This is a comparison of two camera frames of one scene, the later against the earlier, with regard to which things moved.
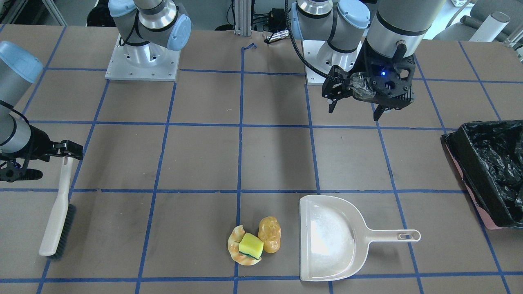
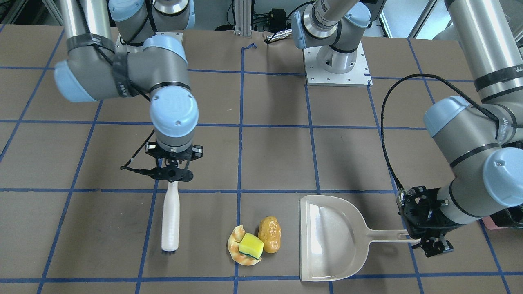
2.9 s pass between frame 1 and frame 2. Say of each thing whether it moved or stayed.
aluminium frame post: stayed
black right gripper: moved
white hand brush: moved
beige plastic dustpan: stayed
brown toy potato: stayed
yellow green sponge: stayed
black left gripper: moved
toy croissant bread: stayed
